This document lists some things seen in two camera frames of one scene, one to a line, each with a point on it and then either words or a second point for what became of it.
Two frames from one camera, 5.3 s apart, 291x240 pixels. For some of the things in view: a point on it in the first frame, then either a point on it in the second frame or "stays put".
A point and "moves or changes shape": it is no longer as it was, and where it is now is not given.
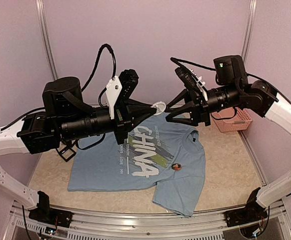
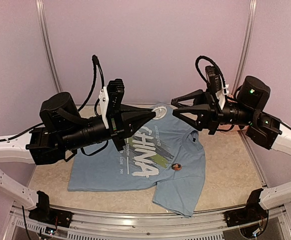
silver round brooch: (160, 107) moves or changes shape
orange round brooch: (176, 166) stays put
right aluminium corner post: (248, 30) stays put
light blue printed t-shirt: (168, 154) stays put
